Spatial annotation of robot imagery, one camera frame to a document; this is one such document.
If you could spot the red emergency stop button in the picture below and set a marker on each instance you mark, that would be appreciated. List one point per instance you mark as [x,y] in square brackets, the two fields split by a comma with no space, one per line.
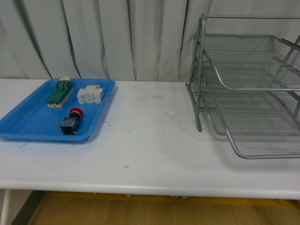
[70,124]

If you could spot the silver mesh tray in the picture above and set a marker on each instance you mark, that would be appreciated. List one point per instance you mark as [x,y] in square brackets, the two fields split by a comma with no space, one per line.
[252,114]
[259,146]
[252,62]

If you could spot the white circuit breaker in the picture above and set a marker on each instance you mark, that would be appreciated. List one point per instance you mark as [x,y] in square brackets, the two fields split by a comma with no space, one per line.
[91,94]

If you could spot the white curtain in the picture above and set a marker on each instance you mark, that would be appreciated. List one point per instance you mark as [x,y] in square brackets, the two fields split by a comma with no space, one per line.
[124,40]

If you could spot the blue plastic tray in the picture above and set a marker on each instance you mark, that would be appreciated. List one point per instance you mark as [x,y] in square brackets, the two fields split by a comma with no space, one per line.
[33,120]

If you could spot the white table leg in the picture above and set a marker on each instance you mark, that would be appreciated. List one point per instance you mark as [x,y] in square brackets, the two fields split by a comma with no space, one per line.
[4,219]

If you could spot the silver metal rack frame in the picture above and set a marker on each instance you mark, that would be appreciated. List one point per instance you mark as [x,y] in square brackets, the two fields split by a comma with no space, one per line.
[195,77]

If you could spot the green knife switch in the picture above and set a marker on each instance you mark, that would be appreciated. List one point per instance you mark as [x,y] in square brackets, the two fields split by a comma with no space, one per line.
[63,89]

